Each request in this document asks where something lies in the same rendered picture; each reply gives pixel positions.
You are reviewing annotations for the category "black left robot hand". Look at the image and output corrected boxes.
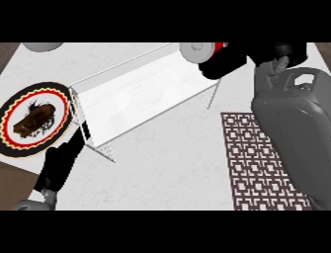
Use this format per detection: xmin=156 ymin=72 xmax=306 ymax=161
xmin=32 ymin=120 xmax=91 ymax=194

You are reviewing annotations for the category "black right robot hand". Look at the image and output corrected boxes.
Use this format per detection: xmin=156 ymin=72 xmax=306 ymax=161
xmin=195 ymin=42 xmax=310 ymax=81

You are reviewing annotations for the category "red can with pale end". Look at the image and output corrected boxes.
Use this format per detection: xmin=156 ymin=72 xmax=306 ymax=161
xmin=177 ymin=42 xmax=229 ymax=64

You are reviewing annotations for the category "brown patterned placemat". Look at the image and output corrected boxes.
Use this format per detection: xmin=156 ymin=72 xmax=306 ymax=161
xmin=218 ymin=112 xmax=314 ymax=211

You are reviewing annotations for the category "black plate with red rim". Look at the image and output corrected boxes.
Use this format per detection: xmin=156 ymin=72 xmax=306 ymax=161
xmin=0 ymin=81 xmax=75 ymax=159

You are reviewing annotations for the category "brown food piece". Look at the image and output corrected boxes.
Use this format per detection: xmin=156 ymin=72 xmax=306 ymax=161
xmin=11 ymin=103 xmax=56 ymax=139

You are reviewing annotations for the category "grey round object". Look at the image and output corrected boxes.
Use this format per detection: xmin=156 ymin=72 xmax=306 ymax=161
xmin=20 ymin=42 xmax=65 ymax=53

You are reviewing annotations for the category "white wire tiered shelf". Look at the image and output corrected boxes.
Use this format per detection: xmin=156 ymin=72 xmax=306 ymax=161
xmin=66 ymin=42 xmax=223 ymax=163

